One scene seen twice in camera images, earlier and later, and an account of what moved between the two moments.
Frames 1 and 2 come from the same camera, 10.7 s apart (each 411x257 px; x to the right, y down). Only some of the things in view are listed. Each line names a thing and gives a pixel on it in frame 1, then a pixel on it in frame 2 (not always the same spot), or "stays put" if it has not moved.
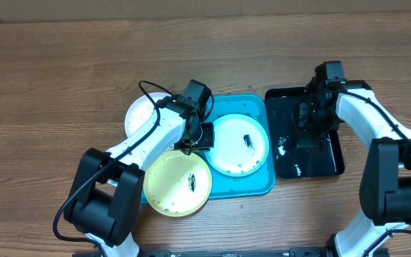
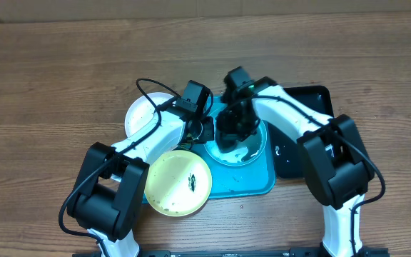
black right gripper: [305, 126] -> [230, 133]
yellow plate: [178, 184] stays put
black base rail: [311, 252] stays put
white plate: [140, 110] stays put
